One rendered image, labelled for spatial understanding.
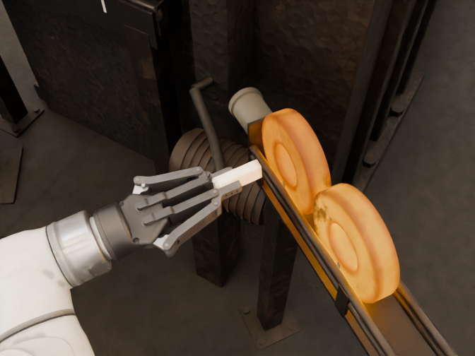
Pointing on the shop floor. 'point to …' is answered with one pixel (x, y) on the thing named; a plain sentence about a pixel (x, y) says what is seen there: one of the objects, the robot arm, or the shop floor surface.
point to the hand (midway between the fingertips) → (237, 178)
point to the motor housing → (224, 227)
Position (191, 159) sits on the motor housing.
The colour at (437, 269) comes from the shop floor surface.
